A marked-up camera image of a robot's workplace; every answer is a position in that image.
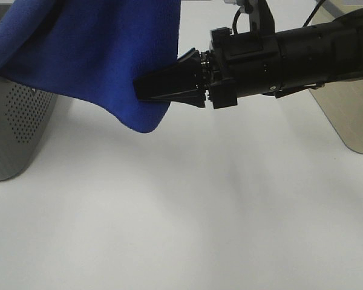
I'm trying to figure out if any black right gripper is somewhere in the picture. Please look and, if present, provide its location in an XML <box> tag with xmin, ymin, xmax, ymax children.
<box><xmin>133</xmin><ymin>27</ymin><xmax>283</xmax><ymax>109</ymax></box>

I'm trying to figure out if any blue microfiber towel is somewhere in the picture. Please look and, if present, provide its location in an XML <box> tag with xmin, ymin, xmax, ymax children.
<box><xmin>0</xmin><ymin>1</ymin><xmax>181</xmax><ymax>133</ymax></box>

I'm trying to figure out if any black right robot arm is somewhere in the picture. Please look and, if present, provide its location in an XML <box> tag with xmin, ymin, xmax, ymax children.
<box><xmin>134</xmin><ymin>1</ymin><xmax>363</xmax><ymax>109</ymax></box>

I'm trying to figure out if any beige plastic bin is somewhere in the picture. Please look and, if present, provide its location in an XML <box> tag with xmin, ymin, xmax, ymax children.
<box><xmin>308</xmin><ymin>0</ymin><xmax>363</xmax><ymax>155</ymax></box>

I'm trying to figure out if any grey perforated plastic basket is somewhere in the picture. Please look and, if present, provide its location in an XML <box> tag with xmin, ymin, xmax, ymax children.
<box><xmin>0</xmin><ymin>4</ymin><xmax>59</xmax><ymax>183</ymax></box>

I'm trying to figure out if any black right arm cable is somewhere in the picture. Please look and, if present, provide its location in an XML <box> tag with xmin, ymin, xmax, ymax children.
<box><xmin>232</xmin><ymin>0</ymin><xmax>327</xmax><ymax>34</ymax></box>

